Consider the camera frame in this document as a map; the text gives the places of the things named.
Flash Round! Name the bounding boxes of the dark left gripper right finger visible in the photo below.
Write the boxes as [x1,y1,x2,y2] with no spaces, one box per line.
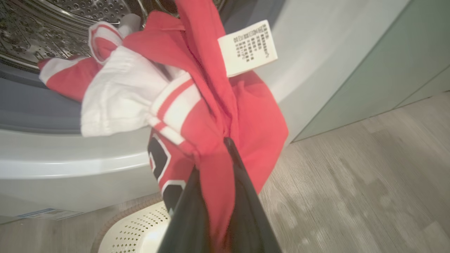
[224,137,282,253]

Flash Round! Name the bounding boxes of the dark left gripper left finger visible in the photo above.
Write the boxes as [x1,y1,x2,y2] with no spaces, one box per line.
[157,168,215,253]

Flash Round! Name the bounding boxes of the red and white jersey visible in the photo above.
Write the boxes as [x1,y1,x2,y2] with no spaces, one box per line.
[38,0,289,253]

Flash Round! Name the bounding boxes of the cream perforated laundry basket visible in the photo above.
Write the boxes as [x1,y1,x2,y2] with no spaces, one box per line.
[91,193,176,253]

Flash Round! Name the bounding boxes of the white front-load washing machine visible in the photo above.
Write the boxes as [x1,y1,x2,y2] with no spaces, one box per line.
[0,0,412,225]

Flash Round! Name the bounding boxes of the pale green cabinet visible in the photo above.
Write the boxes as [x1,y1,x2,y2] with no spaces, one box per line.
[292,0,450,143]
[394,65,450,109]

